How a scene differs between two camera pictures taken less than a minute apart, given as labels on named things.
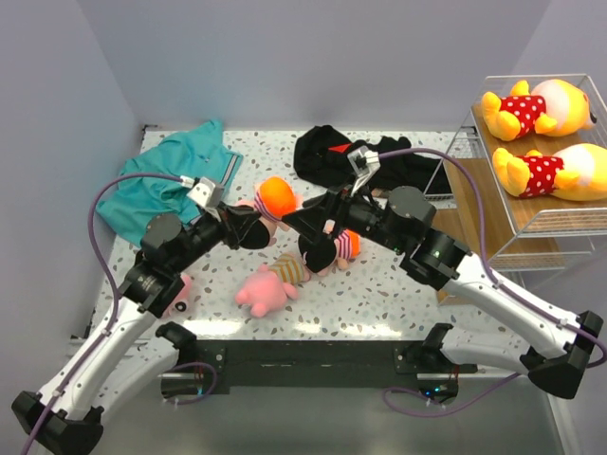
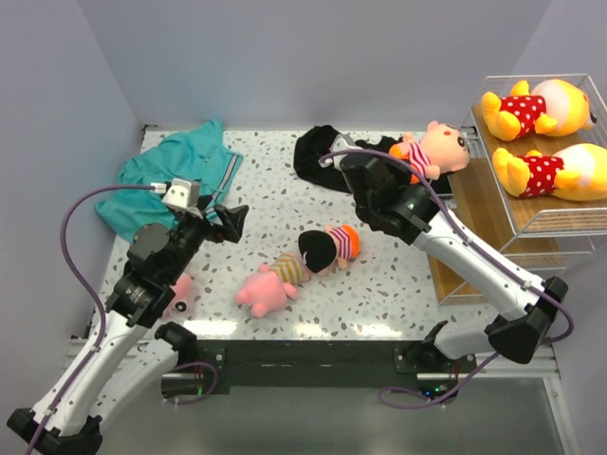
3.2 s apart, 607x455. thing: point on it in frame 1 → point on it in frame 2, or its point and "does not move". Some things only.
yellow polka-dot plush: [556, 107] does not move
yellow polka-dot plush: [576, 172] does not move
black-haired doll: [273, 198] → [443, 149]
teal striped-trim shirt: [199, 155] does not move
